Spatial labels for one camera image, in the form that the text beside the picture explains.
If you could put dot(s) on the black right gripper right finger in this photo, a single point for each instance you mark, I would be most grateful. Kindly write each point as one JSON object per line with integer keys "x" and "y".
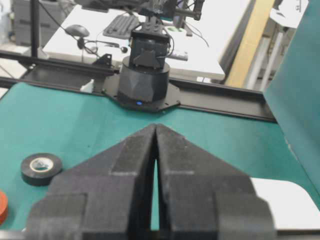
{"x": 205, "y": 198}

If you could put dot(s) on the white plastic tray case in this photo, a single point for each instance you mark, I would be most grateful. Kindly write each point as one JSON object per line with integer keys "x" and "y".
{"x": 291, "y": 206}

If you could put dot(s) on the orange tape roll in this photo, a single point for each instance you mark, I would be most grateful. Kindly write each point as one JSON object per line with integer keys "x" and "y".
{"x": 4, "y": 207}

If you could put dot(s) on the grey computer mouse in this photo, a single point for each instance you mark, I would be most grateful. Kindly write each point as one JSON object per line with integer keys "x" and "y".
{"x": 77, "y": 31}

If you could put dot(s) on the green table cloth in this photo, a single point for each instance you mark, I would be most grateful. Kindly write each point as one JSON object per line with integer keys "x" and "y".
{"x": 76, "y": 127}

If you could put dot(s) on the black tape roll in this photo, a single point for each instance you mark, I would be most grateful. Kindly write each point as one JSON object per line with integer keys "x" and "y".
{"x": 40, "y": 168}

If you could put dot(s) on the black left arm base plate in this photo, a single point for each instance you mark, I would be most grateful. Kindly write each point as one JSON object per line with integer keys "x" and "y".
{"x": 146, "y": 95}

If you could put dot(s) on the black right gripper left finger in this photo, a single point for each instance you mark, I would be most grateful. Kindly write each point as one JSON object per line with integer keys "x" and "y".
{"x": 106, "y": 197}

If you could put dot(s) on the black computer keyboard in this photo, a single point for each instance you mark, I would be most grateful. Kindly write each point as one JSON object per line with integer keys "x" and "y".
{"x": 121, "y": 27}

